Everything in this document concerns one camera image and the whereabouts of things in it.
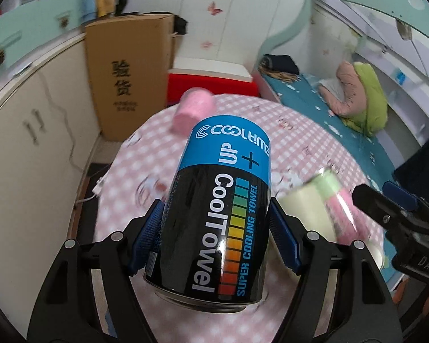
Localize black blue cool towel can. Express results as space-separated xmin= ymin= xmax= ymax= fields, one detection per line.
xmin=145 ymin=115 xmax=271 ymax=314

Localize white paper cup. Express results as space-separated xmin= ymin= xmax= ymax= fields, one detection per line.
xmin=366 ymin=241 xmax=384 ymax=270

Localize pale green cup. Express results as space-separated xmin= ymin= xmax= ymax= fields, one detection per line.
xmin=277 ymin=184 xmax=336 ymax=242

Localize pink plastic cup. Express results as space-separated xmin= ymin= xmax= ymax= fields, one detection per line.
xmin=172 ymin=87 xmax=216 ymax=137

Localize green pink label can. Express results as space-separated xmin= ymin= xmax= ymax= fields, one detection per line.
xmin=311 ymin=167 xmax=370 ymax=245

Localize green pink folded quilt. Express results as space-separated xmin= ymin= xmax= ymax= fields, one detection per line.
xmin=318 ymin=61 xmax=388 ymax=137

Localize white power strip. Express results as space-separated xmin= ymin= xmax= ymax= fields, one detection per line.
xmin=92 ymin=175 xmax=107 ymax=197

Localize teal patterned bed mattress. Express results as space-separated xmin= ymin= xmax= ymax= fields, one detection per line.
xmin=260 ymin=73 xmax=403 ymax=290

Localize dark folded clothes pile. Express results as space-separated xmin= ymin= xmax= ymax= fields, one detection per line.
xmin=258 ymin=54 xmax=300 ymax=83

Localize cream low cabinet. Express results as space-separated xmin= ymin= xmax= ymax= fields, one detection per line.
xmin=0 ymin=35 xmax=100 ymax=334

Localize red storage box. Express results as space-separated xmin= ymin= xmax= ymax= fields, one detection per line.
xmin=166 ymin=73 xmax=259 ymax=106

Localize white wardrobe doors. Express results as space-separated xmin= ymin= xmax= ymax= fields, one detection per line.
xmin=125 ymin=0 xmax=305 ymax=69

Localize tall cardboard box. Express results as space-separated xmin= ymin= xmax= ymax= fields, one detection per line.
xmin=84 ymin=14 xmax=173 ymax=142

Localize teal drawer unit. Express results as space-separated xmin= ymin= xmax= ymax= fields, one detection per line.
xmin=0 ymin=0 xmax=81 ymax=76

